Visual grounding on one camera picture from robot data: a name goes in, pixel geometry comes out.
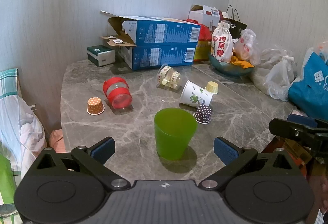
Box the green plastic cup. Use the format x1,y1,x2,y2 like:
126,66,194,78
154,107,197,161

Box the orange polka dot paper cup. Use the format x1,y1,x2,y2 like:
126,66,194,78
87,97,105,115

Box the dark purple dotted paper cup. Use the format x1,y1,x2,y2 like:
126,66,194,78
194,105,212,124

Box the red striped clear cup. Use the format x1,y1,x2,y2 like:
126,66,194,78
103,77,132,110

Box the yellow paper cupcake cup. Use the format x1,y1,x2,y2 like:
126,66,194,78
205,81,219,94

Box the white paper cup green print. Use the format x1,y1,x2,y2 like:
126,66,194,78
180,80,213,107

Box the clear cup cream pattern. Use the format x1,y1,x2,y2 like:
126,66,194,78
157,64,182,90

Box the blue shopping bag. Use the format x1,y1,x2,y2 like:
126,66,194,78
288,48,327,121

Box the pink cushion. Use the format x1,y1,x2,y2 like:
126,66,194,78
49,129,66,153

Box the clear white plastic bag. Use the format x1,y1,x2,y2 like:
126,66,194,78
250,45,295,101

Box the white crumpled cloth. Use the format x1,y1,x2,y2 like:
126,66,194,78
0,95,47,177

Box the dark teal glass bowl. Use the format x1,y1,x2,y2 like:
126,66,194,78
209,54,254,77

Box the orange snack packets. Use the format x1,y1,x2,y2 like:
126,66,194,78
230,52,254,69

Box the green white tissue box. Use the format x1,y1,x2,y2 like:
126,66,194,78
87,45,116,67

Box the plastic bag with snacks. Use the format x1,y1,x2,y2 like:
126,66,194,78
233,29,261,65

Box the lower blue cardboard box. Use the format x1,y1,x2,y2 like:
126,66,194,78
101,36,197,70

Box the blue cardboard box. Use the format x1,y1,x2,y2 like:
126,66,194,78
101,36,197,70
100,10,201,47

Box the red yellow package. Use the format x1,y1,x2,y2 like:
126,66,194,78
186,19,211,61

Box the teal plaid pillow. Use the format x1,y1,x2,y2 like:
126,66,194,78
0,68,19,99

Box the black paper shopping bag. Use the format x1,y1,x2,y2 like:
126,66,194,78
223,5,247,39

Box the upper blue cardboard box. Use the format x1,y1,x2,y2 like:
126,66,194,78
100,10,201,47

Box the white red cardboard box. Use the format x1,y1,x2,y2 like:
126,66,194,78
188,4,222,28

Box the white drawstring candy bag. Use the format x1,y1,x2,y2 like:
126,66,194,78
211,21,233,63

